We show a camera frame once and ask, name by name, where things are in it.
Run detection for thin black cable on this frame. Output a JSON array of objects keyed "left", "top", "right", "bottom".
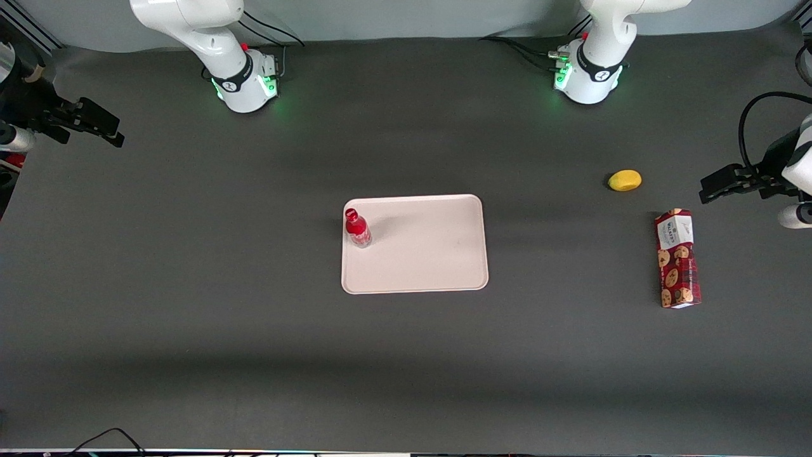
[{"left": 62, "top": 427, "right": 148, "bottom": 457}]

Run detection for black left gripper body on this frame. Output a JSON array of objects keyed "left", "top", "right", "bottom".
[{"left": 758, "top": 127, "right": 804, "bottom": 199}]

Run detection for aluminium frame profile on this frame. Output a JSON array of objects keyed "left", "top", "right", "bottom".
[{"left": 0, "top": 0, "right": 65, "bottom": 53}]

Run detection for black looped gripper cable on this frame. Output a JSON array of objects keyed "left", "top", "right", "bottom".
[{"left": 737, "top": 91, "right": 812, "bottom": 173}]

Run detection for yellow lemon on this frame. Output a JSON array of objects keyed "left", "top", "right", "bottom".
[{"left": 608, "top": 169, "right": 643, "bottom": 192}]

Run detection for beige plastic tray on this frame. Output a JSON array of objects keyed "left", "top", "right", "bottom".
[{"left": 341, "top": 194, "right": 490, "bottom": 295}]

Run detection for black arm base cables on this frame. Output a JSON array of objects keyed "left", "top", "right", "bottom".
[
  {"left": 478, "top": 36, "right": 570, "bottom": 73},
  {"left": 236, "top": 9, "right": 306, "bottom": 48}
]

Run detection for red coke bottle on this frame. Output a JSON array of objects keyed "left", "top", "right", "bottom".
[{"left": 344, "top": 208, "right": 374, "bottom": 249}]

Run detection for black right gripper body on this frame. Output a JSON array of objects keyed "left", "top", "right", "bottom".
[{"left": 0, "top": 73, "right": 78, "bottom": 145}]

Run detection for red cookie box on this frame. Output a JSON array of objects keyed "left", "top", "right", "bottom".
[{"left": 654, "top": 208, "right": 703, "bottom": 309}]

